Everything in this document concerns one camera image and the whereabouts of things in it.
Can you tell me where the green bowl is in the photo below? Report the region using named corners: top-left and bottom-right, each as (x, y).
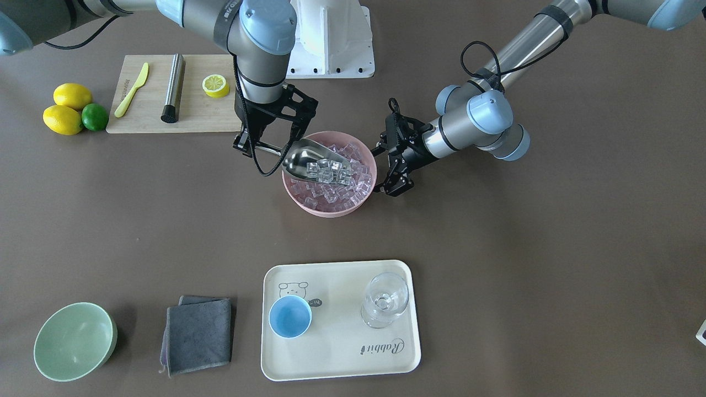
top-left (33, 302), bottom-right (117, 382)

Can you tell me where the yellow lemon lower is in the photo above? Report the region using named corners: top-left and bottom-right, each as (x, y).
top-left (42, 105), bottom-right (84, 136)

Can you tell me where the green lime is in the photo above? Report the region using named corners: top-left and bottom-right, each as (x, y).
top-left (81, 103), bottom-right (109, 131)

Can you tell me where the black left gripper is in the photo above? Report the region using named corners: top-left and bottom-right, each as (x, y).
top-left (378, 110), bottom-right (438, 197)

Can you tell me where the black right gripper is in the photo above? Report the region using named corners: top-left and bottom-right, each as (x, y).
top-left (233, 84), bottom-right (318, 158)

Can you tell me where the yellow lemon half slice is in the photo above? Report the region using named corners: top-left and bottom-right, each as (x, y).
top-left (201, 74), bottom-right (230, 98)

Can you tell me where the wooden cutting board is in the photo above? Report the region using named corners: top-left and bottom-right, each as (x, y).
top-left (106, 55), bottom-right (240, 134)

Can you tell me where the yellow lemon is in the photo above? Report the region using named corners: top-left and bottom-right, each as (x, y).
top-left (52, 83), bottom-right (93, 111)
top-left (42, 105), bottom-right (84, 136)

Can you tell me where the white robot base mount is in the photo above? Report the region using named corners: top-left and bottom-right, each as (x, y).
top-left (287, 1), bottom-right (376, 80)

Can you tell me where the pink bowl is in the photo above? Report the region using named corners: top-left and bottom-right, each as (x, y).
top-left (281, 131), bottom-right (377, 218)

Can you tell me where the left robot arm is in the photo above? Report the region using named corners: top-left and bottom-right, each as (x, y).
top-left (372, 1), bottom-right (704, 197)

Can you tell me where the light blue cup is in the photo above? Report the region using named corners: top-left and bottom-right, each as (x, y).
top-left (268, 296), bottom-right (313, 339)

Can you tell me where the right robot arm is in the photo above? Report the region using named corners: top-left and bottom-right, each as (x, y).
top-left (1, 1), bottom-right (318, 157)

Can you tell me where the cream rabbit serving tray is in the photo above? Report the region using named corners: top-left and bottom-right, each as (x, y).
top-left (261, 259), bottom-right (422, 382)

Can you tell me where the grey folded cloth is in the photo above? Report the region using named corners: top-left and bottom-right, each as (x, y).
top-left (161, 296), bottom-right (232, 377)

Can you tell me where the yellow plastic knife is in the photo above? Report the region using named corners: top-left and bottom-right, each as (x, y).
top-left (114, 62), bottom-right (149, 118)

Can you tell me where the clear ice cubes pile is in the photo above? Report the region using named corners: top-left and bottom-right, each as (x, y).
top-left (283, 143), bottom-right (373, 213)

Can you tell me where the clear wine glass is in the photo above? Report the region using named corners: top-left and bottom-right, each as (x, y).
top-left (361, 272), bottom-right (409, 329)

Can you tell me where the silver metal ice scoop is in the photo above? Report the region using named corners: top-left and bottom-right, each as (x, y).
top-left (257, 138), bottom-right (352, 186)

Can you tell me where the yellow lemon upper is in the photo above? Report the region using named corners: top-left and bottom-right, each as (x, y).
top-left (52, 83), bottom-right (93, 111)

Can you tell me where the steel muddler cylinder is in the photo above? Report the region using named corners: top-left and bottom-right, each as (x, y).
top-left (161, 53), bottom-right (186, 124)

